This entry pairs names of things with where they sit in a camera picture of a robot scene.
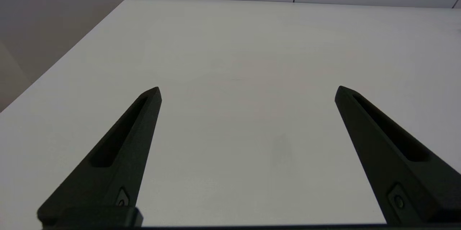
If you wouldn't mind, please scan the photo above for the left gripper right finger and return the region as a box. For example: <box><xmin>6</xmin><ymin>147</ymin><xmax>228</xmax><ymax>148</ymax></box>
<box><xmin>334</xmin><ymin>85</ymin><xmax>461</xmax><ymax>225</ymax></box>

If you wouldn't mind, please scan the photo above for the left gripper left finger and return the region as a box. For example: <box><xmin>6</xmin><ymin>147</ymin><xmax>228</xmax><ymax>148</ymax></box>
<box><xmin>37</xmin><ymin>86</ymin><xmax>163</xmax><ymax>228</ymax></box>

